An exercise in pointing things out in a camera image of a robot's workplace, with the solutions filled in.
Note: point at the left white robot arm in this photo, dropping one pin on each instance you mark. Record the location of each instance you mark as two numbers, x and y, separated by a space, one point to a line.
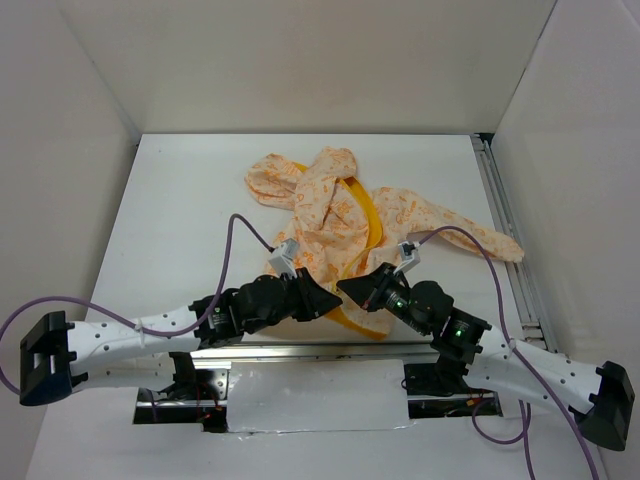
59 358

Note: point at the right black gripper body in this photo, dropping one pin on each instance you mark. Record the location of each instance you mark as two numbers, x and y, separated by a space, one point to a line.
389 293

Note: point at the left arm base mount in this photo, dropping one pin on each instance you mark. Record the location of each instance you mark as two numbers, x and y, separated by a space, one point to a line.
195 396

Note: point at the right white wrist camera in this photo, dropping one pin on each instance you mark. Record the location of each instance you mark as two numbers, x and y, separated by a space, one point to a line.
409 257

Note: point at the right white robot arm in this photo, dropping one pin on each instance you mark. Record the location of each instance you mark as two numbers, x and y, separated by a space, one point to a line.
472 351

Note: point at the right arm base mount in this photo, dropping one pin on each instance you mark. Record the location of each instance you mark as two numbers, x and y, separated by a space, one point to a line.
429 397

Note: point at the aluminium frame rail front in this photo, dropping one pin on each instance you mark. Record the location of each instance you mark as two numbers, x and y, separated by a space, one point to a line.
315 351

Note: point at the aluminium frame rail right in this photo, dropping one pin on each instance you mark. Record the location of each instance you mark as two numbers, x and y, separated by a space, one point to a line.
536 325

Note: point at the aluminium frame rail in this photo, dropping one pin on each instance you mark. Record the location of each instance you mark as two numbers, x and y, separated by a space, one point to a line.
315 351
536 325

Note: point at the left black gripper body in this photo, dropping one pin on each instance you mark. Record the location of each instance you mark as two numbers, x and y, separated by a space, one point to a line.
300 301

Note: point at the yellow and patterned jacket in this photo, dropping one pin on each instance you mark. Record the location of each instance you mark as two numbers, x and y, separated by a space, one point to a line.
345 230

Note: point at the white cover sheet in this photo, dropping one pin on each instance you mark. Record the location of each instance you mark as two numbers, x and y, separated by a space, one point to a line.
293 397

